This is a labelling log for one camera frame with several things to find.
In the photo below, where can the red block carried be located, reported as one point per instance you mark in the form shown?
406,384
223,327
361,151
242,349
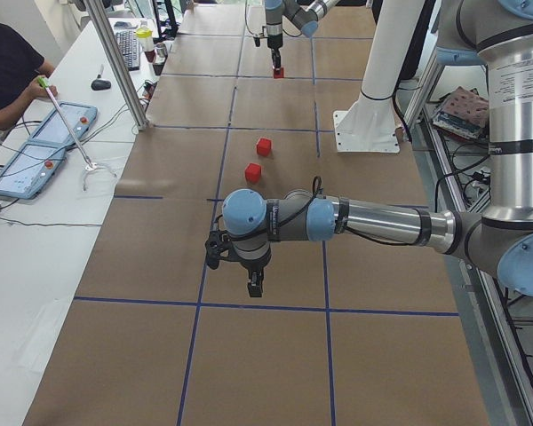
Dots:
278,73

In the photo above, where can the aluminium frame post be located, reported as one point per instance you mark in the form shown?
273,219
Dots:
100,21

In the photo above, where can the reacher grabber stick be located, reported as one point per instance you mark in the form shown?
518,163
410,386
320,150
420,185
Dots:
90,166

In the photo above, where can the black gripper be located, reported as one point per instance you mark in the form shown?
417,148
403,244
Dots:
274,40
252,267

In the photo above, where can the black keyboard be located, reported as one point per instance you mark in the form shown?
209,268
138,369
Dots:
129,47

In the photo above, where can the black computer mouse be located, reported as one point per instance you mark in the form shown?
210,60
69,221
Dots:
100,84

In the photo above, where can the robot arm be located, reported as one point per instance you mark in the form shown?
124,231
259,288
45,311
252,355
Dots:
498,240
305,20

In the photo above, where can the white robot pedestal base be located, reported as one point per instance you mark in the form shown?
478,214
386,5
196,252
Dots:
368,126

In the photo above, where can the stack of books and cloth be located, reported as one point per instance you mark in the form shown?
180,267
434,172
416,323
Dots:
462,114

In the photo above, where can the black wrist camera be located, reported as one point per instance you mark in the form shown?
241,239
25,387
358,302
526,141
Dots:
218,248

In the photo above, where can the metal cup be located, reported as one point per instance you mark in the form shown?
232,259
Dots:
161,53

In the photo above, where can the person in black shirt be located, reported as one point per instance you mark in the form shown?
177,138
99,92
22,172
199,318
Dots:
20,66

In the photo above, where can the lower teach pendant tablet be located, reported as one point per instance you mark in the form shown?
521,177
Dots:
27,172

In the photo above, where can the aluminium frame rail right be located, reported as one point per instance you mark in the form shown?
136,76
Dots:
498,322

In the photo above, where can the yellow lid bottle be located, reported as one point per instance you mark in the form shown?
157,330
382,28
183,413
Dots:
144,35

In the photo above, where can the red block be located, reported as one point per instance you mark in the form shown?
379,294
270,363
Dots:
264,147
253,172

